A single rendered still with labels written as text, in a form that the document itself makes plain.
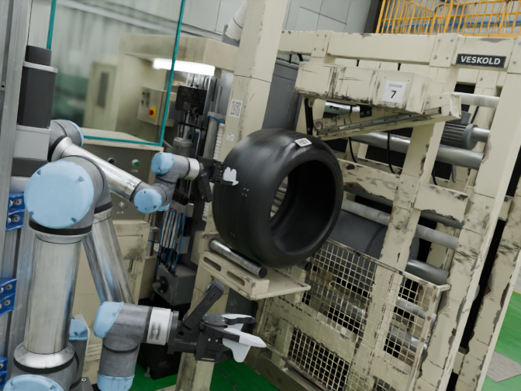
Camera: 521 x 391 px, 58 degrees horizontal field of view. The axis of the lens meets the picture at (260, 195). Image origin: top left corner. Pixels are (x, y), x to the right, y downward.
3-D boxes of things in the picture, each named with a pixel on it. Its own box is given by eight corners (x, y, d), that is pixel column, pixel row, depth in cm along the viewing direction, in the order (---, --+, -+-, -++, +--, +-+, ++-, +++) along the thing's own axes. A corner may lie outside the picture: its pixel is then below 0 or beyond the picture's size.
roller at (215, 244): (210, 238, 210) (218, 239, 214) (207, 247, 211) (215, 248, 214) (261, 267, 186) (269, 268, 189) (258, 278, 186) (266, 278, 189)
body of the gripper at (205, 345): (220, 349, 107) (167, 343, 105) (226, 313, 106) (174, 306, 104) (222, 364, 99) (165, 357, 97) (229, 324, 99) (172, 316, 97)
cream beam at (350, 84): (291, 92, 221) (298, 60, 218) (325, 100, 238) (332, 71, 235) (405, 110, 178) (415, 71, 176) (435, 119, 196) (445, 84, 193)
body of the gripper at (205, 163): (229, 164, 169) (203, 157, 161) (224, 186, 170) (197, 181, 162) (217, 160, 175) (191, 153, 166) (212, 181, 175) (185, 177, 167)
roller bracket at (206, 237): (197, 252, 211) (201, 231, 209) (260, 247, 238) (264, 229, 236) (201, 254, 208) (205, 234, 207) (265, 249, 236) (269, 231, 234)
